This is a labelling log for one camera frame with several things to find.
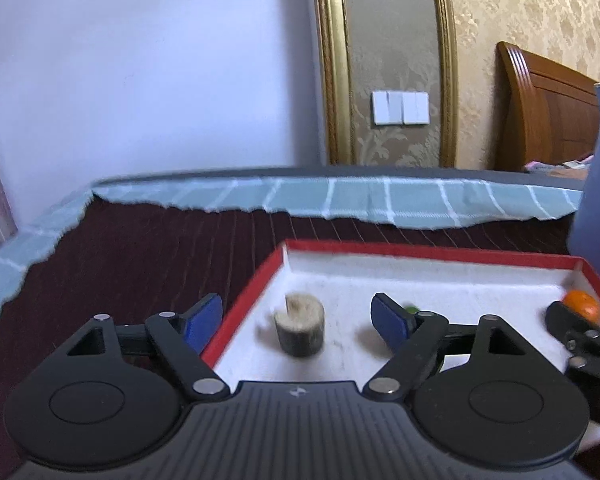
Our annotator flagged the dark red striped cloth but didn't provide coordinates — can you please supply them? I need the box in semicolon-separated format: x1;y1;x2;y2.
0;195;576;480

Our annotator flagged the orange mandarin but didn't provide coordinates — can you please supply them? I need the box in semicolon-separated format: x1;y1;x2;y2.
562;289;600;321

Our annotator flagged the gold framed wall panel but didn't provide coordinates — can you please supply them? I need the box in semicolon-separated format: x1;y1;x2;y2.
310;0;458;168

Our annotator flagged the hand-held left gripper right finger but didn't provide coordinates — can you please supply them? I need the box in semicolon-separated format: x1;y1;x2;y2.
362;292;523;402

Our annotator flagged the red cardboard box tray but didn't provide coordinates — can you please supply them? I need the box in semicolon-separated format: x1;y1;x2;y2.
200;239;600;386

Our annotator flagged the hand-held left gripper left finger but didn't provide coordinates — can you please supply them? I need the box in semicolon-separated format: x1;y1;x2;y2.
66;292;231;402

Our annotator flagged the striped patchwork blanket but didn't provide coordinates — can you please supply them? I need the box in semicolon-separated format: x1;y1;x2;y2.
525;155;596;178

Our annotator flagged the dark sugarcane piece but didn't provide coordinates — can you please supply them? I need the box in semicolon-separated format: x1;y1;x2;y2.
272;292;327;358

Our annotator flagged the wooden bed headboard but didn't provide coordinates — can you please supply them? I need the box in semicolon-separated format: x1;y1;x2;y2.
490;41;600;173

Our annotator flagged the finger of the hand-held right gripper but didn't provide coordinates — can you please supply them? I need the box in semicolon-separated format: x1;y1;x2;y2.
545;301;600;386

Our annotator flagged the white wall light switch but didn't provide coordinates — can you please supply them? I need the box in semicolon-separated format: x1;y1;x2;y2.
371;90;430;126

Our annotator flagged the light blue checked cloth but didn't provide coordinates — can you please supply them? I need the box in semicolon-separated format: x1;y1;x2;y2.
0;175;586;341

